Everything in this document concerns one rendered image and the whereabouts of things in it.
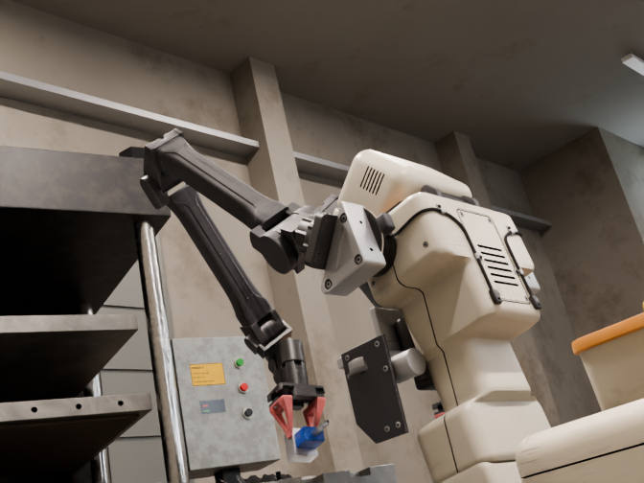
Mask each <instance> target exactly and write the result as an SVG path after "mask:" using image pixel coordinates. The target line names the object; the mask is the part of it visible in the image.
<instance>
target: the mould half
mask: <svg viewBox="0 0 644 483"><path fill-rule="evenodd" d="M369 468H370V472H371V474H370V475H363V476H357V477H351V474H350V470H347V471H335V472H328V473H323V477H324V482H318V483H398V480H397V476H396V473H395V468H394V464H388V465H381V466H375V467H369ZM315 477H316V476H314V475H310V476H303V477H301V476H300V477H293V478H287V479H280V480H278V481H269V482H263V483H303V482H302V480H304V479H311V478H315Z"/></svg>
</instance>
